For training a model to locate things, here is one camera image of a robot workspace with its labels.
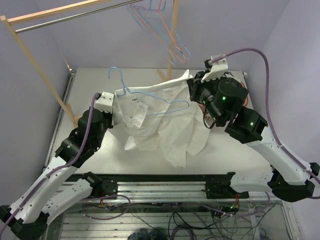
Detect aluminium rail base frame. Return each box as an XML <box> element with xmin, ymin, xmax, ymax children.
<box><xmin>29</xmin><ymin>69</ymin><xmax>301</xmax><ymax>240</ymax></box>

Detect blue wire hanger white shirt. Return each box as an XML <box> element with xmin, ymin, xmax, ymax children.
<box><xmin>108</xmin><ymin>66</ymin><xmax>190</xmax><ymax>117</ymax></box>

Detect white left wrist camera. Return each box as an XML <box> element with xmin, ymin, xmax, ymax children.
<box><xmin>94</xmin><ymin>91</ymin><xmax>115</xmax><ymax>114</ymax></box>

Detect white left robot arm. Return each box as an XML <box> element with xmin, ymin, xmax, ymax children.
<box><xmin>0</xmin><ymin>107</ymin><xmax>113</xmax><ymax>240</ymax></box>

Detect pink wire hanger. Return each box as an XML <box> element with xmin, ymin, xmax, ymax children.
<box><xmin>127</xmin><ymin>0</ymin><xmax>191</xmax><ymax>65</ymax></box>

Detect pink laundry basket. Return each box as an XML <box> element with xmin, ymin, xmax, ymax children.
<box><xmin>201</xmin><ymin>77</ymin><xmax>249</xmax><ymax>113</ymax></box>

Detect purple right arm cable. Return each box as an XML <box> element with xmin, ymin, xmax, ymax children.
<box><xmin>209</xmin><ymin>47</ymin><xmax>320</xmax><ymax>200</ymax></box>

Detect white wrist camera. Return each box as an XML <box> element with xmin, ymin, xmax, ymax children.
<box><xmin>94</xmin><ymin>91</ymin><xmax>115</xmax><ymax>114</ymax></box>
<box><xmin>201</xmin><ymin>54</ymin><xmax>229</xmax><ymax>83</ymax></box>

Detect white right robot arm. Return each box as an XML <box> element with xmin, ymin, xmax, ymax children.
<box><xmin>186</xmin><ymin>71</ymin><xmax>320</xmax><ymax>203</ymax></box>

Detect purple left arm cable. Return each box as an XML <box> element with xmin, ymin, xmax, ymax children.
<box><xmin>0</xmin><ymin>92</ymin><xmax>101</xmax><ymax>235</ymax></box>

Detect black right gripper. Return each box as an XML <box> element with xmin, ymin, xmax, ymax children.
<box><xmin>187</xmin><ymin>69</ymin><xmax>225</xmax><ymax>124</ymax></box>

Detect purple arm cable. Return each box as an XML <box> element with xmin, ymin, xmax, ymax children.
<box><xmin>209</xmin><ymin>47</ymin><xmax>320</xmax><ymax>200</ymax></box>
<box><xmin>0</xmin><ymin>92</ymin><xmax>101</xmax><ymax>235</ymax></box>

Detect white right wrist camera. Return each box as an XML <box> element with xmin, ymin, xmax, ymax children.
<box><xmin>201</xmin><ymin>54</ymin><xmax>229</xmax><ymax>83</ymax></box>

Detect wooden clothes rack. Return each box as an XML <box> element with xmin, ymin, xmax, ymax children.
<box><xmin>0</xmin><ymin>0</ymin><xmax>181</xmax><ymax>128</ymax></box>

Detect blue empty wire hanger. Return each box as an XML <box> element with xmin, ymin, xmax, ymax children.
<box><xmin>148</xmin><ymin>0</ymin><xmax>191</xmax><ymax>65</ymax></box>

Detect white shirt paper tag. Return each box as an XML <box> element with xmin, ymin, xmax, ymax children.
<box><xmin>132</xmin><ymin>102</ymin><xmax>148</xmax><ymax>128</ymax></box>

